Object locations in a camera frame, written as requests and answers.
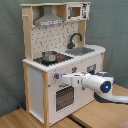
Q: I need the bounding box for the grey toy sink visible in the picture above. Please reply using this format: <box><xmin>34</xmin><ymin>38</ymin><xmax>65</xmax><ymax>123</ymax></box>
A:
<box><xmin>66</xmin><ymin>47</ymin><xmax>94</xmax><ymax>56</ymax></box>

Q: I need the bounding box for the toy oven door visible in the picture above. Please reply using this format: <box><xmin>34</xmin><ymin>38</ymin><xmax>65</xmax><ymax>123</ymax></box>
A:
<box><xmin>55</xmin><ymin>86</ymin><xmax>74</xmax><ymax>112</ymax></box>

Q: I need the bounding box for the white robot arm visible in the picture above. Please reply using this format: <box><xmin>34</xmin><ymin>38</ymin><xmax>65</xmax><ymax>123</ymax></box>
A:
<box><xmin>60</xmin><ymin>72</ymin><xmax>128</xmax><ymax>105</ymax></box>

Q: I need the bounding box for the grey range hood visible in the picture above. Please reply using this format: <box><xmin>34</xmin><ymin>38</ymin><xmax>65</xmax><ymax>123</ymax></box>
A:
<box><xmin>35</xmin><ymin>5</ymin><xmax>64</xmax><ymax>27</ymax></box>

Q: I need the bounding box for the small metal pot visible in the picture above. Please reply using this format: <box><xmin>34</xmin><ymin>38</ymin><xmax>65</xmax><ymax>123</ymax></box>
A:
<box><xmin>42</xmin><ymin>51</ymin><xmax>57</xmax><ymax>62</ymax></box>

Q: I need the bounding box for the wooden toy kitchen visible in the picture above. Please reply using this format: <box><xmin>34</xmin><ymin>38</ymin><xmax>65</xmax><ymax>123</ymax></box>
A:
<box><xmin>22</xmin><ymin>2</ymin><xmax>105</xmax><ymax>128</ymax></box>

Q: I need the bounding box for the black toy faucet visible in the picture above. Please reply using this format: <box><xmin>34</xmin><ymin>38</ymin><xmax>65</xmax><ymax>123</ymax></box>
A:
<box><xmin>67</xmin><ymin>32</ymin><xmax>83</xmax><ymax>50</ymax></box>

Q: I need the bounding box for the toy microwave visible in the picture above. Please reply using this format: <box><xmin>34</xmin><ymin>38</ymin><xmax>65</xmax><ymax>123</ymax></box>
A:
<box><xmin>67</xmin><ymin>3</ymin><xmax>90</xmax><ymax>21</ymax></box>

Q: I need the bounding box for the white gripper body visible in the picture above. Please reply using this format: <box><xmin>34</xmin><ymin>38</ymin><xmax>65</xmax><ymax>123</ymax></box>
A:
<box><xmin>60</xmin><ymin>73</ymin><xmax>83</xmax><ymax>87</ymax></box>

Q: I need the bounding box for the black toy stovetop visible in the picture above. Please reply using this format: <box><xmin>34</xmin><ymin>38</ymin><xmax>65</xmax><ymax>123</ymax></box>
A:
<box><xmin>34</xmin><ymin>53</ymin><xmax>71</xmax><ymax>66</ymax></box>

